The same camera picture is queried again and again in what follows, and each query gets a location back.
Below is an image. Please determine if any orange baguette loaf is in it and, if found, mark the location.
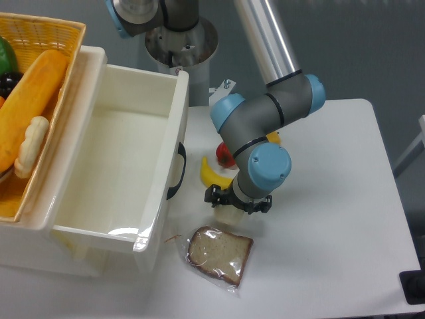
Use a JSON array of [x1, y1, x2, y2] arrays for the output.
[[1, 50, 68, 171]]

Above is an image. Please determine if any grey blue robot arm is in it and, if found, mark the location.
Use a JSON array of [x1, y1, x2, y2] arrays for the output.
[[106, 1, 326, 213]]

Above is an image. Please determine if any pale white pear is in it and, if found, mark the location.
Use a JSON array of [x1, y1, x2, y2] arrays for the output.
[[213, 205, 244, 225]]

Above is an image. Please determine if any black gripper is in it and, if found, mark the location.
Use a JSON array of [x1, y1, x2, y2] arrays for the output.
[[204, 184, 272, 215]]

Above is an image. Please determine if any black grape bunch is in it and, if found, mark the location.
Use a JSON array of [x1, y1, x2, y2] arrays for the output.
[[0, 71, 23, 99]]

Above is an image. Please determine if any cream pastry piece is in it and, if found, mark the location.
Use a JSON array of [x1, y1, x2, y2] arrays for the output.
[[14, 116, 49, 179]]

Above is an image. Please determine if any bagged bread slice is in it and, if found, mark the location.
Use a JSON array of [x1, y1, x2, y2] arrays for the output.
[[176, 225, 254, 296]]

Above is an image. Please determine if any metal mounting bracket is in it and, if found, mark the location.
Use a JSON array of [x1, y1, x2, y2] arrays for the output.
[[209, 78, 236, 106]]

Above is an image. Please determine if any yellow banana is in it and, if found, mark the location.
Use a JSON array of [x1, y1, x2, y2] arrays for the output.
[[200, 156, 232, 189]]

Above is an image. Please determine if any white furniture leg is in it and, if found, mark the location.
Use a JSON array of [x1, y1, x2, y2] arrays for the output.
[[392, 115, 424, 179]]

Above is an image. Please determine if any red bell pepper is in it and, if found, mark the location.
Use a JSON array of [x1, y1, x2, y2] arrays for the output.
[[215, 142, 236, 168]]

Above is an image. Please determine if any black drawer handle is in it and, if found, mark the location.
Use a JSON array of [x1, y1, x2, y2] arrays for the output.
[[166, 142, 187, 200]]

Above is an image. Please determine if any green bell pepper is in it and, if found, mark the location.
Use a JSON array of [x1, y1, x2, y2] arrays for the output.
[[0, 37, 19, 74]]

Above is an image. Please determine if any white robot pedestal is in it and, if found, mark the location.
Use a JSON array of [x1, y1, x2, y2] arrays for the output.
[[145, 17, 218, 106]]

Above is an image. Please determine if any yellow wicker basket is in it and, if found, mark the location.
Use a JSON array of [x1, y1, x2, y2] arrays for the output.
[[1, 13, 86, 223]]

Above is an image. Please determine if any yellow bell pepper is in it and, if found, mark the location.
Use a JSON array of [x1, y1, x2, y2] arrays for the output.
[[266, 132, 281, 145]]

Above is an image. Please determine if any black device at edge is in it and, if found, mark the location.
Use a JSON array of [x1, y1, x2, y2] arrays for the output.
[[399, 270, 424, 305]]

